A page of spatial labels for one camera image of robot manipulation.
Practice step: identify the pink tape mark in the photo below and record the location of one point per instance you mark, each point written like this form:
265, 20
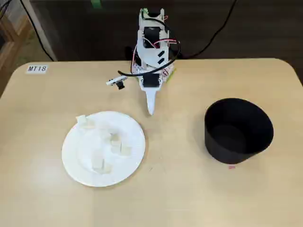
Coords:
232, 167

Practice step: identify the white paper plate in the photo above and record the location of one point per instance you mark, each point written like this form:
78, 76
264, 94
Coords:
78, 160

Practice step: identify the black pot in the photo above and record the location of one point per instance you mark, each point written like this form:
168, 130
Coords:
236, 132

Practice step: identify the white MT18 label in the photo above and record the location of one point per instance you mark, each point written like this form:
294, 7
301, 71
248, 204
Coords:
36, 69

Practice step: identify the green base mat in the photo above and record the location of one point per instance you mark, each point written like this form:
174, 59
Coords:
171, 75

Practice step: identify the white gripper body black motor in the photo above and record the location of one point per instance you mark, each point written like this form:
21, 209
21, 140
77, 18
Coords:
150, 81

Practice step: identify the white cube block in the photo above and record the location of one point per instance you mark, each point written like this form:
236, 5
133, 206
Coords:
125, 150
115, 139
99, 163
84, 121

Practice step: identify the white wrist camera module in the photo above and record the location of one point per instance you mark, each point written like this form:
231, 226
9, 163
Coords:
116, 81

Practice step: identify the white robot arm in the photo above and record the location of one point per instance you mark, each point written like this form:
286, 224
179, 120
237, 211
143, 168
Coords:
151, 52

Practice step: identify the green tape piece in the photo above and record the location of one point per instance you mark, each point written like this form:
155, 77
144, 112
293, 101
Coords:
95, 3

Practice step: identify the wooden shelf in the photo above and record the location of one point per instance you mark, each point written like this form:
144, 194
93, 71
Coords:
14, 35

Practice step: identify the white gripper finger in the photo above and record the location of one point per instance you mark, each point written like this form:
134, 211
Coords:
151, 101

